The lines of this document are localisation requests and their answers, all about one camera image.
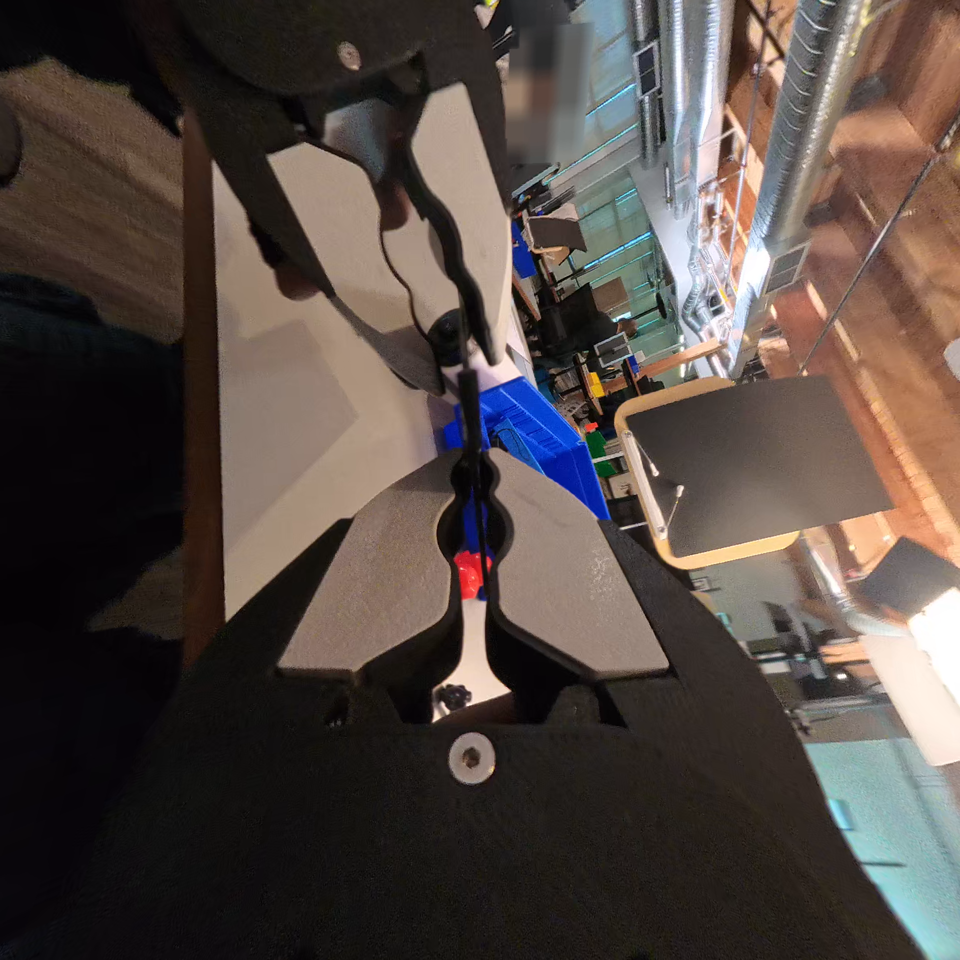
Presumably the bright light panel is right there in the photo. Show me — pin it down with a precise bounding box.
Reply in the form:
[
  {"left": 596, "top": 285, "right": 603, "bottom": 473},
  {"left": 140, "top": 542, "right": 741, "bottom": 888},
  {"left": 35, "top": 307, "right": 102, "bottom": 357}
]
[{"left": 906, "top": 587, "right": 960, "bottom": 768}]

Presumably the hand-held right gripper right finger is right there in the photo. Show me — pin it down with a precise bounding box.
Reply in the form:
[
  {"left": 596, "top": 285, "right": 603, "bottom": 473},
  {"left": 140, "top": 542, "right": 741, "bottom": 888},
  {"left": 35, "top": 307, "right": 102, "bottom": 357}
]
[{"left": 484, "top": 447, "right": 671, "bottom": 723}]

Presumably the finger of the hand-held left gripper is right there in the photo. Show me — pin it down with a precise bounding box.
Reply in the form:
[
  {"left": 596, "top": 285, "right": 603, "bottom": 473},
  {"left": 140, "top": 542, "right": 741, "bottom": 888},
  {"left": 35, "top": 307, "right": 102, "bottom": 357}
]
[
  {"left": 405, "top": 81, "right": 516, "bottom": 366},
  {"left": 264, "top": 141, "right": 445, "bottom": 396}
]

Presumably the black ceiling pipe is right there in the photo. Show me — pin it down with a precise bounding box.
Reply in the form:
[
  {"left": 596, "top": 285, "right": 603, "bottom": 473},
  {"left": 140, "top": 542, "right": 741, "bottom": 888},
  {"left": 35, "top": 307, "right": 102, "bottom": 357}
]
[{"left": 797, "top": 112, "right": 960, "bottom": 376}]

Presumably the green bin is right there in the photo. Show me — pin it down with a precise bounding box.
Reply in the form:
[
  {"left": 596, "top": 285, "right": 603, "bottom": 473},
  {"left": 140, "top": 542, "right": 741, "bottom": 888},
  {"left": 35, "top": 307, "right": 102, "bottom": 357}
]
[{"left": 585, "top": 427, "right": 625, "bottom": 481}]

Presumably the light blue plastic divider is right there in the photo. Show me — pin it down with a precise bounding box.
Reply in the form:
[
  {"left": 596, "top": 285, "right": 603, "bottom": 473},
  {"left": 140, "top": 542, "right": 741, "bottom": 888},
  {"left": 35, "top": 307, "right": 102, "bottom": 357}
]
[{"left": 491, "top": 418, "right": 541, "bottom": 460}]

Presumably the red toy block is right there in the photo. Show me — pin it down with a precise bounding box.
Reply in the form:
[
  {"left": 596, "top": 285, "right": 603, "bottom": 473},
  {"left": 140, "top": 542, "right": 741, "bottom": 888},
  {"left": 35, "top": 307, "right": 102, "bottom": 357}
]
[{"left": 452, "top": 551, "right": 492, "bottom": 601}]

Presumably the large blue storage bin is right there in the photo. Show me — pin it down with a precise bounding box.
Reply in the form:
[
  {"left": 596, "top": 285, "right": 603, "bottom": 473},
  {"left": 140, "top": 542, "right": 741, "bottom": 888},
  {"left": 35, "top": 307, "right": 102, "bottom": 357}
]
[{"left": 442, "top": 378, "right": 612, "bottom": 522}]

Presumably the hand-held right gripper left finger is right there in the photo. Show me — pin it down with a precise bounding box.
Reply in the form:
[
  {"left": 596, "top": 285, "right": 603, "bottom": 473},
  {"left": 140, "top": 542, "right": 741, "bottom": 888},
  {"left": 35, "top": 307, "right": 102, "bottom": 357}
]
[{"left": 276, "top": 448, "right": 468, "bottom": 723}]

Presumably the silver ventilation duct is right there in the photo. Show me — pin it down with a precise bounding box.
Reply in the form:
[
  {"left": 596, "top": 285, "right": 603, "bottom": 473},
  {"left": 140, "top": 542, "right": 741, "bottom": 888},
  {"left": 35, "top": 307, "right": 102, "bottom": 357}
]
[{"left": 630, "top": 0, "right": 740, "bottom": 220}]

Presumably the black panel with wooden rim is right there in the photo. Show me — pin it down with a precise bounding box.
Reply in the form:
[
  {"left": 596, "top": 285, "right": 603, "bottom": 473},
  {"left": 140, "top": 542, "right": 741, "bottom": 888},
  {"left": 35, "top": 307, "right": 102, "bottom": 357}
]
[{"left": 615, "top": 375, "right": 897, "bottom": 571}]

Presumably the silver duct with vent boxes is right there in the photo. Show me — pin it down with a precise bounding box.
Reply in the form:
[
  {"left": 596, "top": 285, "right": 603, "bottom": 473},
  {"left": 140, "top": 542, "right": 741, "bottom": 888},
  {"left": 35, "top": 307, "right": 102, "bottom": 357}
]
[{"left": 731, "top": 0, "right": 875, "bottom": 376}]

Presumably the person's dark clothing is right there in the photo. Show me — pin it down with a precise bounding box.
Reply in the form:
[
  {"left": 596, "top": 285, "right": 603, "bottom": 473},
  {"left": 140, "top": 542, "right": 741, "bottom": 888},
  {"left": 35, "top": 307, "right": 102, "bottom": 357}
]
[{"left": 0, "top": 273, "right": 189, "bottom": 960}]

